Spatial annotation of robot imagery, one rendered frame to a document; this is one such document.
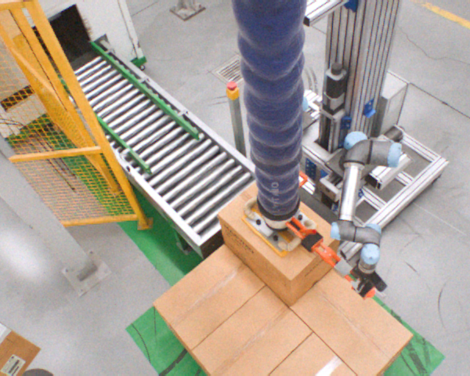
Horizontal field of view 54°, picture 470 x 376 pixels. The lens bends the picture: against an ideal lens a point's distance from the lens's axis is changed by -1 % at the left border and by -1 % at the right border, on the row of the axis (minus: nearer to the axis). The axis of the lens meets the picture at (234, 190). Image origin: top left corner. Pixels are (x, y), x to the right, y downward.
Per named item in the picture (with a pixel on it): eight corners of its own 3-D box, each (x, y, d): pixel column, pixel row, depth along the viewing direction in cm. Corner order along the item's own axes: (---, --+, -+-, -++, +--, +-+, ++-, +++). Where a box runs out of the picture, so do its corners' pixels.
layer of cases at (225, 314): (166, 323, 321) (152, 302, 288) (270, 235, 351) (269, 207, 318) (287, 472, 264) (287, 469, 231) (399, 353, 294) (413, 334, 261)
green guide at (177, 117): (92, 49, 433) (89, 41, 425) (102, 44, 436) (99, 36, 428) (197, 141, 356) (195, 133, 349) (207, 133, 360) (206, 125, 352)
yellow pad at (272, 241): (240, 219, 269) (240, 215, 264) (253, 209, 271) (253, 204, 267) (281, 258, 252) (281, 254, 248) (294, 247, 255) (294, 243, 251)
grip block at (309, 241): (299, 244, 245) (299, 238, 240) (312, 232, 248) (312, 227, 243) (311, 254, 241) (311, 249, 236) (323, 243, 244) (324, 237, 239)
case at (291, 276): (225, 244, 306) (216, 213, 273) (268, 207, 318) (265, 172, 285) (291, 307, 278) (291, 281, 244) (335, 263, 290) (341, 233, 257)
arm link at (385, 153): (366, 135, 261) (370, 139, 209) (394, 139, 258) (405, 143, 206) (363, 157, 263) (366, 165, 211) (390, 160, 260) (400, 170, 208)
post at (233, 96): (239, 173, 404) (225, 88, 322) (244, 168, 406) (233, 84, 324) (244, 178, 401) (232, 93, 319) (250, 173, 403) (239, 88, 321)
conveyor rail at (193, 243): (47, 92, 428) (37, 77, 412) (52, 90, 429) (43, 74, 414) (200, 257, 318) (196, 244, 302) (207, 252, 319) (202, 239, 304)
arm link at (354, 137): (344, 143, 268) (346, 128, 256) (367, 146, 265) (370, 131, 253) (341, 159, 261) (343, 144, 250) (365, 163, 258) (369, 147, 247)
